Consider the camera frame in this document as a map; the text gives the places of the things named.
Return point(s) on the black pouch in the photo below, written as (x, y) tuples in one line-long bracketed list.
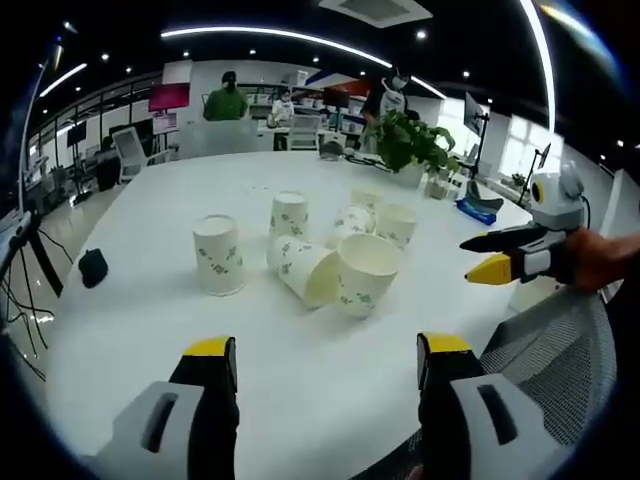
[(93, 267)]

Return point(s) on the grey curved holder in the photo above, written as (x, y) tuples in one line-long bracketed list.
[(484, 200)]

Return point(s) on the cluster of printed paper cups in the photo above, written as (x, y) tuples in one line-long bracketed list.
[(295, 265)]

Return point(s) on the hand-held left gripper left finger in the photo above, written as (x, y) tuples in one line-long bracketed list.
[(150, 430)]

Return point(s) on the person's right hand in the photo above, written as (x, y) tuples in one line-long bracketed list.
[(600, 257)]

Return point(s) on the ceiling air vent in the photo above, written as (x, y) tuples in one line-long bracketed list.
[(375, 10)]

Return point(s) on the small beige pot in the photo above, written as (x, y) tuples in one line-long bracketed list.
[(436, 186)]

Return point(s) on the grey mesh office chair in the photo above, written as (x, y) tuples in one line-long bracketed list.
[(570, 350)]

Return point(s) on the green potted plant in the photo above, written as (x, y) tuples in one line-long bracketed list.
[(407, 140)]

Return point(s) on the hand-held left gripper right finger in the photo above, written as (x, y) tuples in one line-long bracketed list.
[(480, 430)]

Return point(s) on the pink display screen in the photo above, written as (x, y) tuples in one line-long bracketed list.
[(169, 96)]

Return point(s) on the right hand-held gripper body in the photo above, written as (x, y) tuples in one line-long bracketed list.
[(555, 205)]

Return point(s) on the white office chair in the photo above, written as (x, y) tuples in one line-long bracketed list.
[(304, 132), (134, 152)]

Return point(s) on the white table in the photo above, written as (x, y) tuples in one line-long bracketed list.
[(165, 330)]

